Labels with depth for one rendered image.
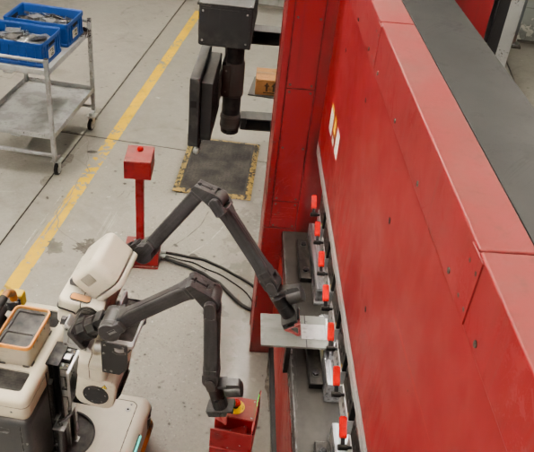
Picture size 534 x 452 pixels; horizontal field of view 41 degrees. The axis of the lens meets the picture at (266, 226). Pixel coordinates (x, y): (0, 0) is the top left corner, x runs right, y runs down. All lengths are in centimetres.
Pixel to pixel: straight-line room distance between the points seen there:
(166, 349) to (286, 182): 129
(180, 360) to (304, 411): 147
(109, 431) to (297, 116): 167
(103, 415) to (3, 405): 68
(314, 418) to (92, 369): 87
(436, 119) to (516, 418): 73
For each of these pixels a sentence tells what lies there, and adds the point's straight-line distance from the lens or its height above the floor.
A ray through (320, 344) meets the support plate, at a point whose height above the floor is 100.
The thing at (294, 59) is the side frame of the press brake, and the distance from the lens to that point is 313.
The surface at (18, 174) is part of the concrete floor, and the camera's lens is 570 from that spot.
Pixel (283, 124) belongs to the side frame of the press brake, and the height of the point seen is 147.
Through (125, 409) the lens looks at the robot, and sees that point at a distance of 348.
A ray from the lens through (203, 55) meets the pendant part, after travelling 359.
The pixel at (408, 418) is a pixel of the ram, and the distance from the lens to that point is 159.
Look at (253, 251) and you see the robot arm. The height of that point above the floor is 136.
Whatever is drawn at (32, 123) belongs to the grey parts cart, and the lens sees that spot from 570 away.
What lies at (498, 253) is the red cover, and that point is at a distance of 118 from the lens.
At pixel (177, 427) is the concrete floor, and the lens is 376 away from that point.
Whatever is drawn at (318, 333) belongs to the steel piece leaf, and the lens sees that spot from 284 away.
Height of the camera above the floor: 294
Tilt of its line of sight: 35 degrees down
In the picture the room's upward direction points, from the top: 7 degrees clockwise
